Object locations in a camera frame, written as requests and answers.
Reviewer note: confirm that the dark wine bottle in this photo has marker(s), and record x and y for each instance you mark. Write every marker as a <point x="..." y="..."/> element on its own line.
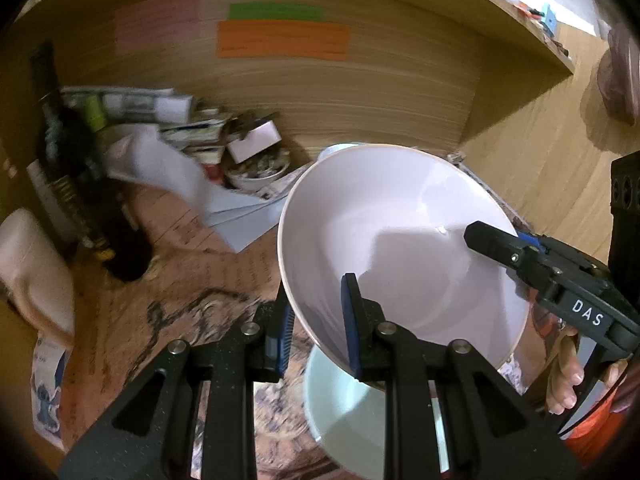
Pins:
<point x="65" y="170"/>

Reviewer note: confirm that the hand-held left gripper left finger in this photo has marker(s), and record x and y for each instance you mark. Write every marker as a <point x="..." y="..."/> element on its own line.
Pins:
<point x="282" y="340"/>

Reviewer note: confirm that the person's right hand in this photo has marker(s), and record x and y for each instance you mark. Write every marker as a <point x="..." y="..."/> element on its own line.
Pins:
<point x="565" y="375"/>

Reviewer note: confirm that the small pink box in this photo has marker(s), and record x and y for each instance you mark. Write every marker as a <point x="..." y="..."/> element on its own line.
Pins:
<point x="252" y="142"/>

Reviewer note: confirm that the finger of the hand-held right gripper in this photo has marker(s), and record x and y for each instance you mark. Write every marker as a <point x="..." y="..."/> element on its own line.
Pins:
<point x="531" y="242"/>
<point x="500" y="250"/>

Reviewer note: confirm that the orange clothing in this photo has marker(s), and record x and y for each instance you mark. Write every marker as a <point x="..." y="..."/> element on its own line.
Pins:
<point x="595" y="435"/>

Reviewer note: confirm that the light green bowl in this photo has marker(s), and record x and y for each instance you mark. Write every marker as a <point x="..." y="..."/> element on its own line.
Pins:
<point x="350" y="420"/>

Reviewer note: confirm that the white paper sheets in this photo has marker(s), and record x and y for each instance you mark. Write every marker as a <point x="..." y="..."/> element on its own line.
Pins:
<point x="170" y="175"/>

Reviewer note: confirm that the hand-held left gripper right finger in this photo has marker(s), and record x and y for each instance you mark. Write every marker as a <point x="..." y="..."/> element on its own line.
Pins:
<point x="352" y="330"/>

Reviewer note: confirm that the green sticky note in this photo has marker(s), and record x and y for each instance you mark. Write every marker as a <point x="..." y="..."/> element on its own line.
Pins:
<point x="275" y="11"/>

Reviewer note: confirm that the small bowl of trinkets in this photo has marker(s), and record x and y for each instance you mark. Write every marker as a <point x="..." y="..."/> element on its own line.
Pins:
<point x="255" y="174"/>

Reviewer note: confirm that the blue and white box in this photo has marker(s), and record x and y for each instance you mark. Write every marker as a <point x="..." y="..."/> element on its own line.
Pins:
<point x="550" y="17"/>

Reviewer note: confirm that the wooden shelf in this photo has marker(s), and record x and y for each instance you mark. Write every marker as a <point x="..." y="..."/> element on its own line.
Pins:
<point x="540" y="40"/>

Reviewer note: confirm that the pink bowl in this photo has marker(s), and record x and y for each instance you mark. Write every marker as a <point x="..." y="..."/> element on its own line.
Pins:
<point x="400" y="210"/>

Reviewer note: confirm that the white bag with blue cartoon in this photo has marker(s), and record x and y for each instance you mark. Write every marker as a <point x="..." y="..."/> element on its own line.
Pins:
<point x="47" y="395"/>

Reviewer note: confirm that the pink sticky note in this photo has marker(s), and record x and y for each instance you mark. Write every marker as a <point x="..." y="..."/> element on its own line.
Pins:
<point x="155" y="20"/>

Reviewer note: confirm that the pink striped curtain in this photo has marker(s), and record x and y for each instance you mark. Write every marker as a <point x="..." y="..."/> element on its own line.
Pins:
<point x="622" y="80"/>

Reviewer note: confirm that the orange sticky note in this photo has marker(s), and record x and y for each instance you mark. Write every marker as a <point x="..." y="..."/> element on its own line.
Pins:
<point x="282" y="40"/>

